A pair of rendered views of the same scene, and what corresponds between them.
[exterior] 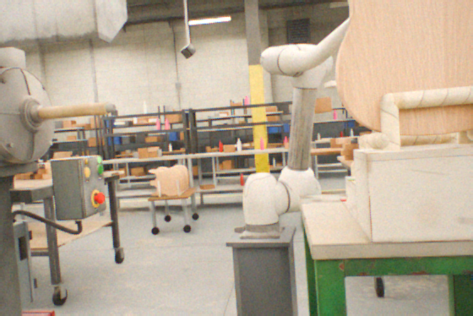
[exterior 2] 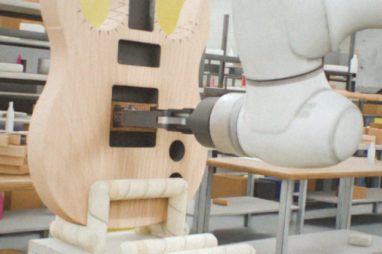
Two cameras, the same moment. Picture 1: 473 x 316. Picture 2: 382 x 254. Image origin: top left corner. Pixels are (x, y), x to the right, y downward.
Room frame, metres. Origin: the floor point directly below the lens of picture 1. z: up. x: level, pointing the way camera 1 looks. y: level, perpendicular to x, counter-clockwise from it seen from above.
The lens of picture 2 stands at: (1.61, -1.35, 1.37)
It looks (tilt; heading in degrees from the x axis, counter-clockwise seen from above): 3 degrees down; 127
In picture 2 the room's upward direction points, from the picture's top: 5 degrees clockwise
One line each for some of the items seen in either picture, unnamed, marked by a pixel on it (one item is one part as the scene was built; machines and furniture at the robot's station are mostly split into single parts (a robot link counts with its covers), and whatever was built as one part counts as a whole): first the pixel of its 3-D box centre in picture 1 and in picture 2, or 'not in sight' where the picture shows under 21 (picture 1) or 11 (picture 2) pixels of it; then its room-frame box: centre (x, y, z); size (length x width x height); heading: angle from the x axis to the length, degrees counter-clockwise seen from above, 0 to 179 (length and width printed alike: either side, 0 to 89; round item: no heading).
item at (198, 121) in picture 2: not in sight; (204, 121); (0.93, -0.41, 1.32); 0.09 x 0.08 x 0.07; 172
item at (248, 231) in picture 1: (258, 227); not in sight; (1.70, -0.07, 0.73); 0.22 x 0.18 x 0.06; 75
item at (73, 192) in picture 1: (57, 197); not in sight; (1.27, 0.62, 0.99); 0.24 x 0.21 x 0.26; 83
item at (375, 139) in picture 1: (379, 140); (163, 225); (0.77, -0.29, 1.12); 0.11 x 0.03 x 0.03; 173
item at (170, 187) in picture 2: not in sight; (141, 188); (0.80, -0.39, 1.20); 0.20 x 0.03 x 0.03; 82
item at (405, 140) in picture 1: (410, 138); (169, 247); (0.87, -0.40, 1.12); 0.20 x 0.03 x 0.03; 82
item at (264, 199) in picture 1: (262, 197); not in sight; (1.70, -0.10, 0.87); 0.18 x 0.16 x 0.22; 117
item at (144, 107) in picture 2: not in sight; (129, 116); (0.76, -0.39, 1.31); 0.10 x 0.03 x 0.05; 82
